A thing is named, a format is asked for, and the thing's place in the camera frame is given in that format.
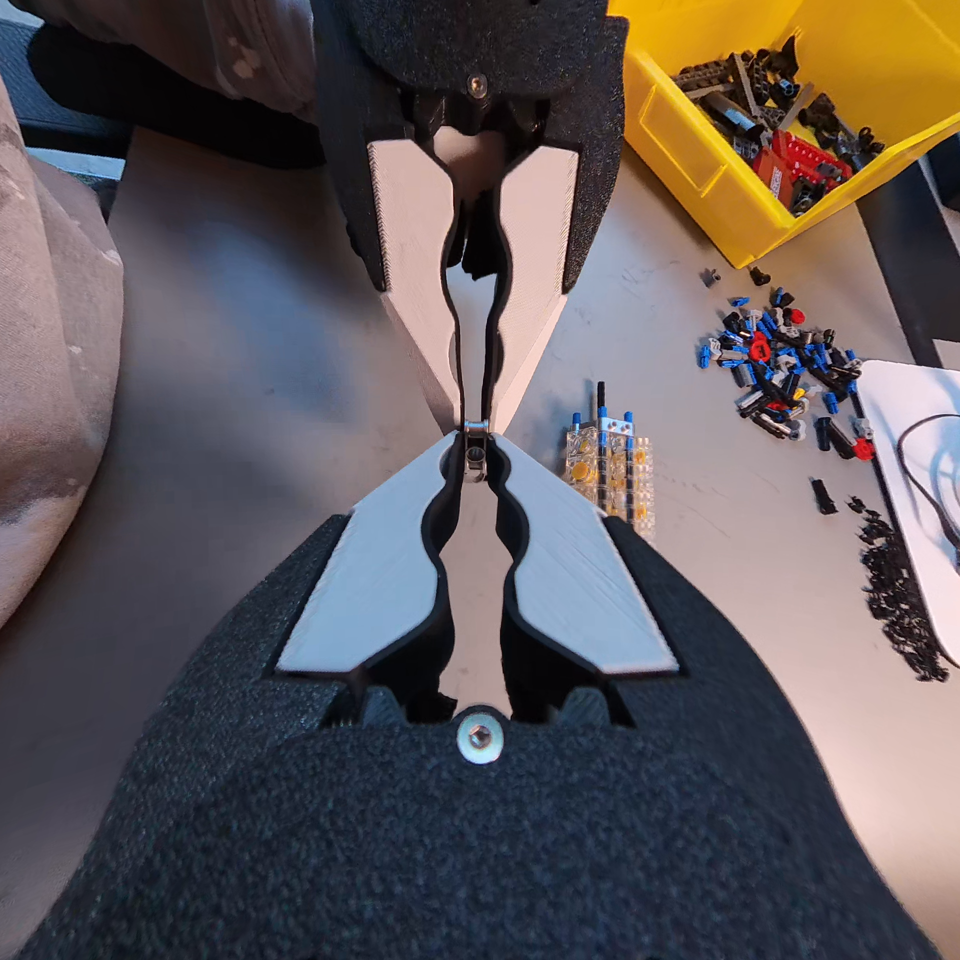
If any yellow plastic bin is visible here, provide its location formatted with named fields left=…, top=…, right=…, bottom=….
left=608, top=0, right=960, bottom=270

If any white book stand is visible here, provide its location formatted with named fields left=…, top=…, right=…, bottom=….
left=852, top=357, right=960, bottom=670

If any pile of mixed brick parts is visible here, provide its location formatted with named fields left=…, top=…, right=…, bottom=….
left=695, top=288, right=879, bottom=463

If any person's left forearm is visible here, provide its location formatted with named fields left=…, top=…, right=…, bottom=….
left=15, top=0, right=316, bottom=118

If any black chair part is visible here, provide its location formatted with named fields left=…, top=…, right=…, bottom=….
left=23, top=23, right=324, bottom=169

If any pile of black red parts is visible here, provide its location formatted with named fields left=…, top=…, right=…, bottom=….
left=672, top=48, right=886, bottom=216

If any black cable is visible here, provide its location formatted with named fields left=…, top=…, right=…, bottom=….
left=897, top=413, right=960, bottom=552

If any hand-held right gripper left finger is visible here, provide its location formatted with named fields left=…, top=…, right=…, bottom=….
left=278, top=432, right=481, bottom=699

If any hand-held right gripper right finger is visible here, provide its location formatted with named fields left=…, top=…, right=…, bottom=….
left=477, top=432, right=679, bottom=699

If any heap of black pins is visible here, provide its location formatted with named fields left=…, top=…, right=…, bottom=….
left=848, top=498, right=951, bottom=663

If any grey desk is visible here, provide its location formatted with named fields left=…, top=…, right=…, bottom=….
left=0, top=128, right=960, bottom=960

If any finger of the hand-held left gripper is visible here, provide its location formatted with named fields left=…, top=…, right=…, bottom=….
left=480, top=143, right=582, bottom=435
left=368, top=135, right=481, bottom=432

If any transparent brick engine model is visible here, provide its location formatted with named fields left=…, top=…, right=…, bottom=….
left=563, top=380, right=658, bottom=538

